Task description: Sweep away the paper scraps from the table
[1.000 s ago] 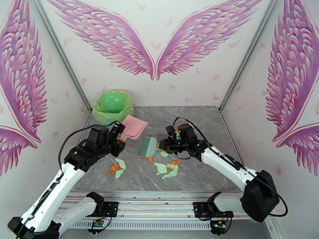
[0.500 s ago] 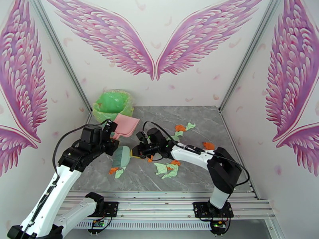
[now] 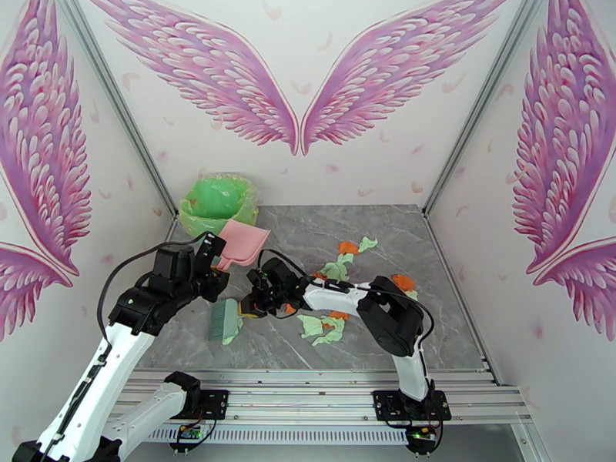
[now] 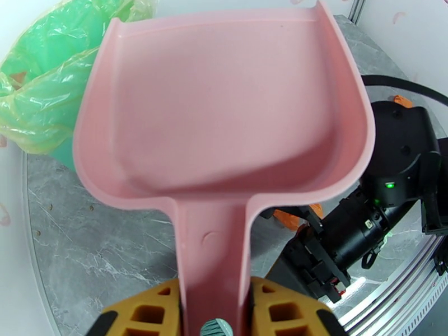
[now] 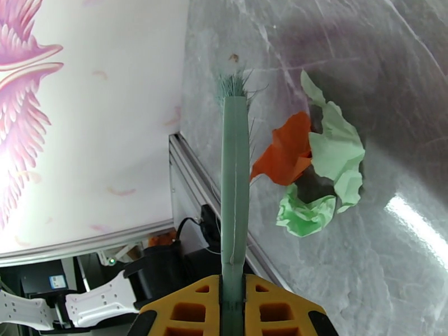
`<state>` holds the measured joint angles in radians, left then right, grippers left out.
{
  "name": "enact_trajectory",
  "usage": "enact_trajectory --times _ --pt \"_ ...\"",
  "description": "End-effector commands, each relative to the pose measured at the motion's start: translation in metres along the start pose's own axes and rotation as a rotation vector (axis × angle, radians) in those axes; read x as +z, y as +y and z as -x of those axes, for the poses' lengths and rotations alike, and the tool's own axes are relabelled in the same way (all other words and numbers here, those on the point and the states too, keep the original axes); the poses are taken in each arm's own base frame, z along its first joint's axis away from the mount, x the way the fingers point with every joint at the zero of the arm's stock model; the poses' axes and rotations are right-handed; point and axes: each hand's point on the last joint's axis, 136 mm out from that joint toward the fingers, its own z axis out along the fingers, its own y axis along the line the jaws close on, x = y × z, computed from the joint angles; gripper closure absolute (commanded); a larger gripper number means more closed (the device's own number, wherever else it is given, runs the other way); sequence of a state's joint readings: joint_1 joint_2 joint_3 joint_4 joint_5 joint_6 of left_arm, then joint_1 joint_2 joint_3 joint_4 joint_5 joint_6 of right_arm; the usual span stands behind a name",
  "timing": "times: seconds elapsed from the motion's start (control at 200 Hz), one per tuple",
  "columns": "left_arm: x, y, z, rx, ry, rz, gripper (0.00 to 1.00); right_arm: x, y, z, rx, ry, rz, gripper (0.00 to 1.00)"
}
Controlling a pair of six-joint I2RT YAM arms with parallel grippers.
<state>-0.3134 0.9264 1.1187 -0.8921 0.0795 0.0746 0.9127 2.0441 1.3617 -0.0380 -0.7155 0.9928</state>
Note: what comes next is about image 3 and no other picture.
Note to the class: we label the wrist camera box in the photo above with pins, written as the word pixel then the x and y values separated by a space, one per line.
pixel 276 269
pixel 211 249

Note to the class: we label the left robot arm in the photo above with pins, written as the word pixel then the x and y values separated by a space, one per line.
pixel 96 379

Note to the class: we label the green orange scraps left front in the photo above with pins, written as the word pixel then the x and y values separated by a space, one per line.
pixel 230 339

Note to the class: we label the green hand brush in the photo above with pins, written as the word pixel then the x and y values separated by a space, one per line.
pixel 221 321

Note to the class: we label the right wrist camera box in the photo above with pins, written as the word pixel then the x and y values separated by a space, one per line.
pixel 276 269

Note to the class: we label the small circuit board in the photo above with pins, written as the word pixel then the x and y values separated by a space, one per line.
pixel 423 434
pixel 187 432

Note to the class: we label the aluminium table edge strip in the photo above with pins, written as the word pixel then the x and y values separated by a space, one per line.
pixel 453 282
pixel 171 232

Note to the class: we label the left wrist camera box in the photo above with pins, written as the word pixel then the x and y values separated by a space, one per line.
pixel 211 249

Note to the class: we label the aluminium frame post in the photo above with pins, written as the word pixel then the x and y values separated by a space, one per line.
pixel 117 104
pixel 483 107

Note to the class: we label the green crumpled paper scrap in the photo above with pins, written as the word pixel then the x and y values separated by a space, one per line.
pixel 310 325
pixel 337 272
pixel 332 336
pixel 412 294

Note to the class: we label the yellow plastic bin liner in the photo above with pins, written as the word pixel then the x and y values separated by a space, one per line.
pixel 246 205

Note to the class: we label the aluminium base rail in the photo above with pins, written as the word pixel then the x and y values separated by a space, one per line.
pixel 298 393

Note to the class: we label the pink plastic dustpan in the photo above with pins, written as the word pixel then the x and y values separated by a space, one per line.
pixel 243 241

